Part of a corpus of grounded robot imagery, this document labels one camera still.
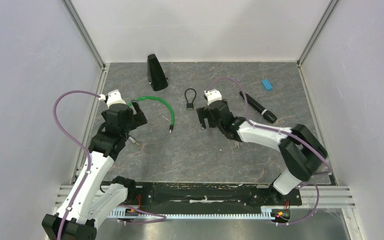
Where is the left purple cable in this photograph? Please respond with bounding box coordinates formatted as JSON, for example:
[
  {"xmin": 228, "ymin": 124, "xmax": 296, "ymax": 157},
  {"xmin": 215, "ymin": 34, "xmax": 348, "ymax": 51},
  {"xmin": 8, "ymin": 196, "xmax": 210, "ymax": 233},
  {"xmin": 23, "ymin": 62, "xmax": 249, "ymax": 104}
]
[{"xmin": 52, "ymin": 90, "xmax": 168, "ymax": 240}]

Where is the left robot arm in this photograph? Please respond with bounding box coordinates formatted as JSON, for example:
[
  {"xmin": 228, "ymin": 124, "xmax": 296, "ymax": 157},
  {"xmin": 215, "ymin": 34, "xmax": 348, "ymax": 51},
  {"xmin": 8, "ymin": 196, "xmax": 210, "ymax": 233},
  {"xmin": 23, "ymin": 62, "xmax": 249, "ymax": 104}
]
[{"xmin": 41, "ymin": 100, "xmax": 148, "ymax": 240}]

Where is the black cable padlock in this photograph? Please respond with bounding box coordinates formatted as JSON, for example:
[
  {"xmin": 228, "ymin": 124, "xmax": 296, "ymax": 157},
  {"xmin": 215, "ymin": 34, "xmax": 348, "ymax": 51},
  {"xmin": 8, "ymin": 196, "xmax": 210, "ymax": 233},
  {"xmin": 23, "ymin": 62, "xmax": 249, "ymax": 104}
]
[{"xmin": 184, "ymin": 88, "xmax": 197, "ymax": 111}]

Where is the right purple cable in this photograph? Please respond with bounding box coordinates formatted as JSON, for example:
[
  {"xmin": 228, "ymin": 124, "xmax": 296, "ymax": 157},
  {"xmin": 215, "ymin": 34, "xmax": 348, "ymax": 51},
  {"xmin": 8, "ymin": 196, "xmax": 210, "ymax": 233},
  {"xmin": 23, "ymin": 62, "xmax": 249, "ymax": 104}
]
[{"xmin": 205, "ymin": 77, "xmax": 334, "ymax": 227}]

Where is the white cable duct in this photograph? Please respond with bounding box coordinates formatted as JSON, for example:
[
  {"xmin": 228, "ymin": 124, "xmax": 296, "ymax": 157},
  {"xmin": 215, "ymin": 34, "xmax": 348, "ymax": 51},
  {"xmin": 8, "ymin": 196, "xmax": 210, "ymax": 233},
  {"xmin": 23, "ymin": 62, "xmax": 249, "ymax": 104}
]
[{"xmin": 107, "ymin": 207, "xmax": 275, "ymax": 221}]

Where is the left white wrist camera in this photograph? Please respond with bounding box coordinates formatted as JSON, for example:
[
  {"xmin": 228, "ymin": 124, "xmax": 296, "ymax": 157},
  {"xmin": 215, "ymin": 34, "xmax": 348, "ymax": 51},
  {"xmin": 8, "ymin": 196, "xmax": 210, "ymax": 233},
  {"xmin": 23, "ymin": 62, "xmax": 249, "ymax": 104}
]
[{"xmin": 98, "ymin": 89, "xmax": 127, "ymax": 108}]

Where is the green cable lock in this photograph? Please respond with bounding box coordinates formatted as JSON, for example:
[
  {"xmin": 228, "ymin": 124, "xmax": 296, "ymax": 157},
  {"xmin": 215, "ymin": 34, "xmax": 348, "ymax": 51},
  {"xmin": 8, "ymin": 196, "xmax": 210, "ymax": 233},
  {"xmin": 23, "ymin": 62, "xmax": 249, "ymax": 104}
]
[{"xmin": 127, "ymin": 96, "xmax": 176, "ymax": 134}]

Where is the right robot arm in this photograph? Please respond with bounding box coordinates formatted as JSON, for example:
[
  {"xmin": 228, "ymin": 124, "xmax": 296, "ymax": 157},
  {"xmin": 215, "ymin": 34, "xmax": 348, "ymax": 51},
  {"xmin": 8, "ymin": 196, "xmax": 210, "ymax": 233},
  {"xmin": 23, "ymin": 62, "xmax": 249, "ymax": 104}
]
[{"xmin": 196, "ymin": 100, "xmax": 328, "ymax": 204}]

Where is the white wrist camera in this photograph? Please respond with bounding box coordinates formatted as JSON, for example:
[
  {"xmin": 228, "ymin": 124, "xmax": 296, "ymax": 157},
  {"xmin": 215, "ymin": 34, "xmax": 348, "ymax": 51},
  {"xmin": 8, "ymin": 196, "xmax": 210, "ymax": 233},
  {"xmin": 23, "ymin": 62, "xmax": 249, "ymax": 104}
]
[
  {"xmin": 204, "ymin": 89, "xmax": 223, "ymax": 106},
  {"xmin": 98, "ymin": 89, "xmax": 127, "ymax": 108}
]

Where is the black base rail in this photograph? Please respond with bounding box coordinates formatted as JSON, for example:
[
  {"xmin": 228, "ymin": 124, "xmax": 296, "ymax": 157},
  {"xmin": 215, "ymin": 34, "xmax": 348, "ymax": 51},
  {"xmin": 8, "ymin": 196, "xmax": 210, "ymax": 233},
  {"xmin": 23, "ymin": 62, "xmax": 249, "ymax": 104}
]
[{"xmin": 125, "ymin": 182, "xmax": 303, "ymax": 215}]

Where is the black microphone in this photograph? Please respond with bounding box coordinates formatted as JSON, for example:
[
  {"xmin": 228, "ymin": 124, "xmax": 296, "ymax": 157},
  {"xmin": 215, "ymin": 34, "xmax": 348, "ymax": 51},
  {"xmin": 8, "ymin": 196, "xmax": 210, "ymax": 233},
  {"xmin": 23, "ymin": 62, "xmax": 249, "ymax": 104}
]
[{"xmin": 239, "ymin": 91, "xmax": 278, "ymax": 124}]

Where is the black metronome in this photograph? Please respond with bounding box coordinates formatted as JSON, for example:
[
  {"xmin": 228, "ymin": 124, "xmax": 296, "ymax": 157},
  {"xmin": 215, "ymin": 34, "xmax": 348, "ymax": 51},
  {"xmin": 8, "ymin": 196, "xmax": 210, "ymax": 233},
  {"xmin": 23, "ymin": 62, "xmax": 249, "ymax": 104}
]
[{"xmin": 147, "ymin": 53, "xmax": 169, "ymax": 92}]

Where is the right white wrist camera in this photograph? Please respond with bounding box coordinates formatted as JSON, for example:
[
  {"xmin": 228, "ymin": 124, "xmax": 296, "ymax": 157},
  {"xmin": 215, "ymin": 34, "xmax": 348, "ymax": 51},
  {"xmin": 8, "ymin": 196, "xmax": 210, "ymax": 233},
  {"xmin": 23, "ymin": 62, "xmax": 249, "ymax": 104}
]
[{"xmin": 204, "ymin": 89, "xmax": 223, "ymax": 106}]

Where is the blue toy brick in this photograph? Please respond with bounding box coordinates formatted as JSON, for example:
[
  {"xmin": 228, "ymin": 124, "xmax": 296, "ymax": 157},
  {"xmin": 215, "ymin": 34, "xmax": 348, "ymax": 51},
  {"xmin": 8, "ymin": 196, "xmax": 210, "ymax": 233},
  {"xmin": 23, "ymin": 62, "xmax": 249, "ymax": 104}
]
[{"xmin": 261, "ymin": 79, "xmax": 273, "ymax": 91}]

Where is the purple cable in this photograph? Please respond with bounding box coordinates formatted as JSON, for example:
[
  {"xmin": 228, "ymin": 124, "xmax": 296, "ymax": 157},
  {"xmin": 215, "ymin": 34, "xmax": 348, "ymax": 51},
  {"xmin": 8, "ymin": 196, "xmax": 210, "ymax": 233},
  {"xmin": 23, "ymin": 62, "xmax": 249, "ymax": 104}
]
[
  {"xmin": 205, "ymin": 77, "xmax": 334, "ymax": 227},
  {"xmin": 52, "ymin": 90, "xmax": 168, "ymax": 240}
]

